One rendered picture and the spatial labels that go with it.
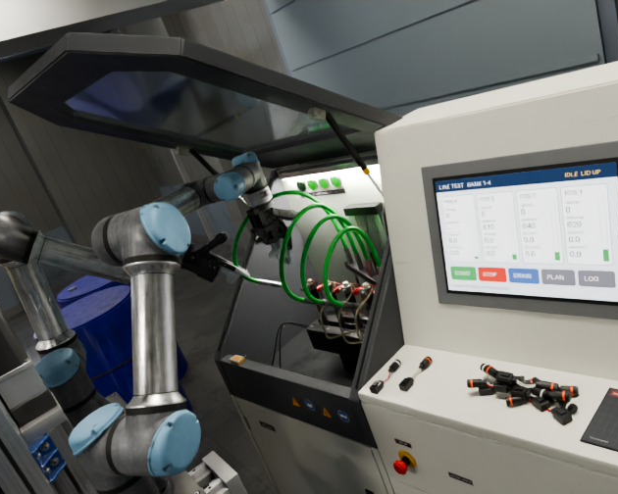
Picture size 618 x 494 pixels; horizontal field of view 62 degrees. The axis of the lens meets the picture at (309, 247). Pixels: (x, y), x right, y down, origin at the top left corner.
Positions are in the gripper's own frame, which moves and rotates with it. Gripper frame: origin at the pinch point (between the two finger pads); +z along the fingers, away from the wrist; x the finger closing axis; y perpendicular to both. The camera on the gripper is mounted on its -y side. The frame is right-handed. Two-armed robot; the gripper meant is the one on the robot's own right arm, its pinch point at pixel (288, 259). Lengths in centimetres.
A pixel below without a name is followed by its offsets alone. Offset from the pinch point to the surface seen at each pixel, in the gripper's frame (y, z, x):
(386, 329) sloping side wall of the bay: 4.2, 18.6, 35.0
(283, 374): 19.8, 29.4, 2.5
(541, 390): 10, 23, 78
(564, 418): 15, 25, 84
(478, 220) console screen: -8, -7, 62
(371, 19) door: -200, -67, -95
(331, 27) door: -206, -73, -134
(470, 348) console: -1, 25, 56
